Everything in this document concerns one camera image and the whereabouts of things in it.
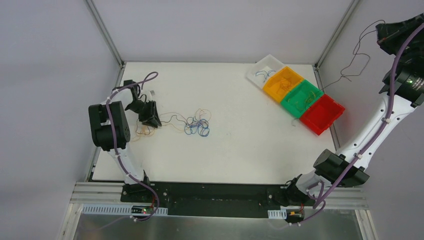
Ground long brown cable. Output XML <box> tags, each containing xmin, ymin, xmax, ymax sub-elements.
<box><xmin>290</xmin><ymin>19</ymin><xmax>387</xmax><ymax>127</ymax></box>

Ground blue cable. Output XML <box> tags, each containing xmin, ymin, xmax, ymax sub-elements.
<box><xmin>255</xmin><ymin>69</ymin><xmax>277</xmax><ymax>83</ymax></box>

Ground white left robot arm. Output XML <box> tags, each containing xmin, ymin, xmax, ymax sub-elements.
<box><xmin>88</xmin><ymin>80</ymin><xmax>162</xmax><ymax>203</ymax></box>

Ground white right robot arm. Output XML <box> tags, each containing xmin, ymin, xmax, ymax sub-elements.
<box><xmin>274</xmin><ymin>14</ymin><xmax>424</xmax><ymax>207</ymax></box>

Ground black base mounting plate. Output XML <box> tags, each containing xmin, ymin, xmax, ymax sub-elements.
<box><xmin>119</xmin><ymin>180</ymin><xmax>317</xmax><ymax>220</ymax></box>

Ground red plastic bin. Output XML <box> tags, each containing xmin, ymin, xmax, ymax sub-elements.
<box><xmin>300</xmin><ymin>94</ymin><xmax>345</xmax><ymax>136</ymax></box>

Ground green plastic bin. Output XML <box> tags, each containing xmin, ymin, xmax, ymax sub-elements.
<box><xmin>280</xmin><ymin>79</ymin><xmax>324</xmax><ymax>119</ymax></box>

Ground yellow plastic bin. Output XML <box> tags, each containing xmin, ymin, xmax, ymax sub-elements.
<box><xmin>262</xmin><ymin>66</ymin><xmax>305</xmax><ymax>103</ymax></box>

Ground clear plastic bin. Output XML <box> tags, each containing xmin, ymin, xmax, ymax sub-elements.
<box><xmin>245</xmin><ymin>54</ymin><xmax>286</xmax><ymax>89</ymax></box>

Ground tangled yellow cables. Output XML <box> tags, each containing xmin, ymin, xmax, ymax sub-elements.
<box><xmin>130</xmin><ymin>112</ymin><xmax>186</xmax><ymax>143</ymax></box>

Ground tangled brown cables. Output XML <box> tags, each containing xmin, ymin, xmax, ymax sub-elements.
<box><xmin>155</xmin><ymin>111</ymin><xmax>200</xmax><ymax>128</ymax></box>

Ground tangled blue cables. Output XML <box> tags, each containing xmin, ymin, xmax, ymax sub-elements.
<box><xmin>183</xmin><ymin>115</ymin><xmax>211</xmax><ymax>138</ymax></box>

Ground tangled pink cables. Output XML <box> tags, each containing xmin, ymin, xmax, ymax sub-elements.
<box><xmin>193</xmin><ymin>108</ymin><xmax>213</xmax><ymax>123</ymax></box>

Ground aluminium frame rail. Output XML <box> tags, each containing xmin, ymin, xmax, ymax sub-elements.
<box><xmin>70</xmin><ymin>182</ymin><xmax>369</xmax><ymax>210</ymax></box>

